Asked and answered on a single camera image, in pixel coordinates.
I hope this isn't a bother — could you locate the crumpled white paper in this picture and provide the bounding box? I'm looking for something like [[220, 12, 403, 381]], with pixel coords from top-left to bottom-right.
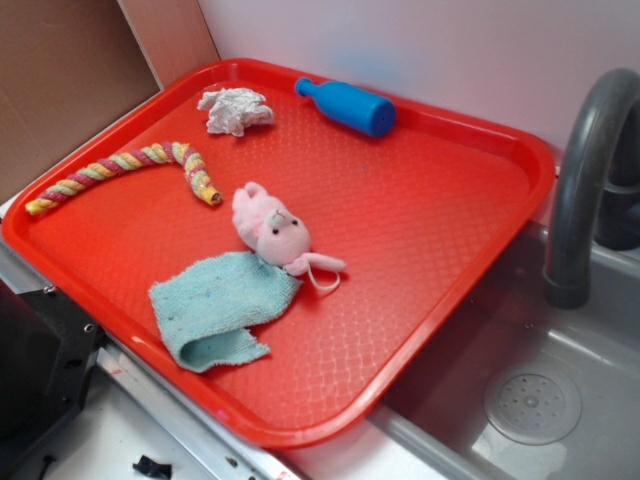
[[197, 88, 275, 138]]

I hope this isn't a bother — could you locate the red plastic tray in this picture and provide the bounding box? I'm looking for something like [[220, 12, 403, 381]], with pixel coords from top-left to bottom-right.
[[2, 59, 555, 449]]

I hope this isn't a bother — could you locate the pink plush bunny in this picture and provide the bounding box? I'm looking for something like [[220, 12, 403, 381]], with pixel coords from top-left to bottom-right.
[[232, 182, 346, 292]]

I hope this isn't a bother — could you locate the light blue towel cloth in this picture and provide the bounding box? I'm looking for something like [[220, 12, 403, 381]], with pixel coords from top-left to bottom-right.
[[149, 251, 302, 373]]

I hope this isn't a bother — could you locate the blue plastic bottle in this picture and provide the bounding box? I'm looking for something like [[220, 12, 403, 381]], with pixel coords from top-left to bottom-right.
[[294, 78, 396, 138]]

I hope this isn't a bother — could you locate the grey plastic sink basin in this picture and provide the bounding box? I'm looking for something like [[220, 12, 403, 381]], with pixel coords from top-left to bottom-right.
[[371, 224, 639, 479]]

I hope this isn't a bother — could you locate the round sink drain cover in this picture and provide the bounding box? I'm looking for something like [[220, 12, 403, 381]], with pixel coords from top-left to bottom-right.
[[483, 363, 582, 446]]

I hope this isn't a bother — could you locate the grey toy faucet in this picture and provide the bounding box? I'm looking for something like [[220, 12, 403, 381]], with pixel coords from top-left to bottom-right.
[[543, 68, 639, 309]]

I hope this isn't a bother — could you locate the black tape scrap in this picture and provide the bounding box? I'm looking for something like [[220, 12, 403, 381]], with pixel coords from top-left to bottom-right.
[[132, 455, 173, 480]]

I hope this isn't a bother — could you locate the brown cardboard panel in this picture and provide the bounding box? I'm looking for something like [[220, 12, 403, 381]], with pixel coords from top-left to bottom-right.
[[1, 1, 219, 202]]

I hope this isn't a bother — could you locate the multicoloured twisted rope toy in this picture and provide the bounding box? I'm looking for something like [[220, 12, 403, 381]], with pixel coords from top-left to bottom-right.
[[25, 142, 223, 215]]

